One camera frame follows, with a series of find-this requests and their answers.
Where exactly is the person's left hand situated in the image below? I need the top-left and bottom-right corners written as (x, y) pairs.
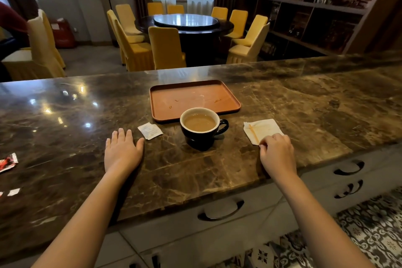
top-left (104, 128), bottom-right (145, 175)

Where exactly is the person's right hand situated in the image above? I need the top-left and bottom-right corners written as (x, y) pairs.
top-left (259, 133), bottom-right (298, 182)

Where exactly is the person's right forearm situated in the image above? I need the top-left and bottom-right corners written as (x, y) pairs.
top-left (273, 172), bottom-right (376, 268)

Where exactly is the person's left forearm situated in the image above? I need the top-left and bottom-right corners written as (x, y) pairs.
top-left (31, 169), bottom-right (139, 268)

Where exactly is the white paper napkin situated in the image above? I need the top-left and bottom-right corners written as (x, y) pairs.
top-left (243, 119), bottom-right (284, 146)

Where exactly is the white sugar packet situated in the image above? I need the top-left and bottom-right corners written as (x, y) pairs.
top-left (138, 122), bottom-right (163, 140)

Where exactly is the wooden stir stick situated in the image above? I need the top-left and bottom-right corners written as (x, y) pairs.
top-left (249, 124), bottom-right (260, 145)

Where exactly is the black cup with white inside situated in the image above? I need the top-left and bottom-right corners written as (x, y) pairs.
top-left (180, 107), bottom-right (229, 151)

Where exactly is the milky coffee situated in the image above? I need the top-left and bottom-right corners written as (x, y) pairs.
top-left (184, 114), bottom-right (217, 132)

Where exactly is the brown rectangular serving tray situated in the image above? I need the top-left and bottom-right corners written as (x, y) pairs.
top-left (149, 80), bottom-right (242, 123)

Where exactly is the grey drawer cabinet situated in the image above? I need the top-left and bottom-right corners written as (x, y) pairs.
top-left (0, 144), bottom-right (402, 268)

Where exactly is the set of yellow dining chairs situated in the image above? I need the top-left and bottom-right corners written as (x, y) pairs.
top-left (106, 2), bottom-right (271, 72)

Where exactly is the red torn wrapper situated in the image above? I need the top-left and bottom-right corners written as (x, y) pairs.
top-left (0, 153), bottom-right (19, 173)

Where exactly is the cream covered chair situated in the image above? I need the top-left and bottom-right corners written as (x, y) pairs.
top-left (1, 17), bottom-right (66, 81)
top-left (38, 9), bottom-right (66, 69)

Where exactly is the red box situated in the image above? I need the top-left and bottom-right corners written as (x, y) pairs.
top-left (50, 18), bottom-right (76, 49)

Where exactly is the dark round dining table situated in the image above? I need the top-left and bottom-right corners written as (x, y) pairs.
top-left (135, 14), bottom-right (235, 67)

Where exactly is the round glass turntable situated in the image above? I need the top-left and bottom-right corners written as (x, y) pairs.
top-left (153, 14), bottom-right (220, 31)

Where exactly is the dark wooden bookshelf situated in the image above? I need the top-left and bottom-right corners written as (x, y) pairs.
top-left (234, 0), bottom-right (402, 59)

